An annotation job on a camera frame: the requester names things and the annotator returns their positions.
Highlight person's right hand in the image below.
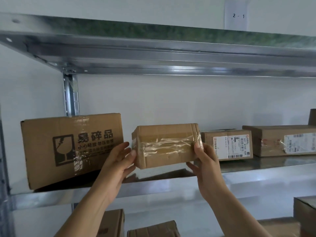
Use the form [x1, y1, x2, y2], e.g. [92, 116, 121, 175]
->
[186, 141, 229, 202]

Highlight person's left hand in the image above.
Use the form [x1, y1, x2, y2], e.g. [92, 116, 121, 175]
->
[95, 142, 137, 199]

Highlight box labelled 507 N705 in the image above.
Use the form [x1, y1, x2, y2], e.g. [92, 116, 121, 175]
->
[200, 129, 253, 162]

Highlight small tape-wrapped cardboard box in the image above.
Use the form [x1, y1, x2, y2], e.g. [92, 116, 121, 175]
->
[131, 123, 203, 170]

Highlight boxes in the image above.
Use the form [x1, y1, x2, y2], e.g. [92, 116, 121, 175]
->
[98, 196, 316, 237]

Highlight long box red print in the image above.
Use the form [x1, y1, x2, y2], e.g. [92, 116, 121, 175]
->
[242, 125, 316, 158]

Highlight cardboard box with glass symbol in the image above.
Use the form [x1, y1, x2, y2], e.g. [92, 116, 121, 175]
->
[20, 113, 124, 190]

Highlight metal shelving rack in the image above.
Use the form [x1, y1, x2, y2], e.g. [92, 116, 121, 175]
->
[0, 12, 316, 237]

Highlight person's right forearm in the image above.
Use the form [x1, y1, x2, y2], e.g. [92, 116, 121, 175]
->
[207, 186, 272, 237]

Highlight person's left forearm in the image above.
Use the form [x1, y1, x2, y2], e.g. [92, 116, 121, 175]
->
[54, 185, 120, 237]

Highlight white paper wall sign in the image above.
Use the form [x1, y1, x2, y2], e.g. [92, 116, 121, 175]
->
[224, 0, 249, 30]

